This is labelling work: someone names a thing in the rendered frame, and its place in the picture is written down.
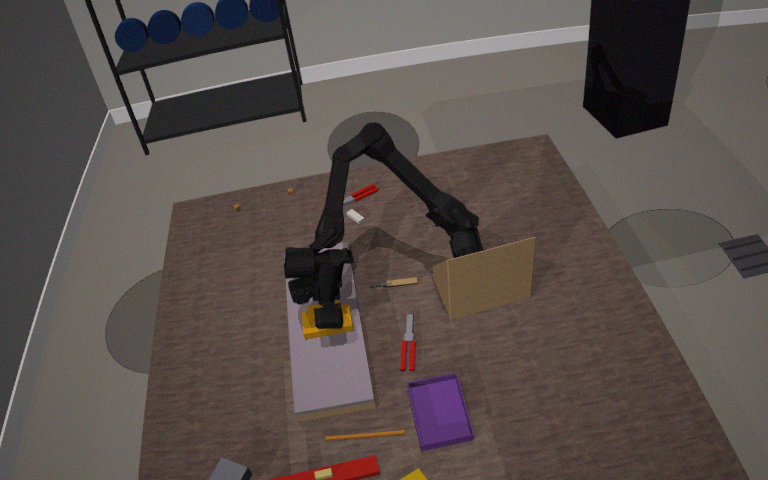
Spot thin orange-brown stick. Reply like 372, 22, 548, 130
325, 430, 405, 441

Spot purple rectangular tray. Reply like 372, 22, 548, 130
407, 372, 474, 451

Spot red-handled pliers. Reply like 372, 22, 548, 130
343, 184, 379, 206
401, 315, 416, 371

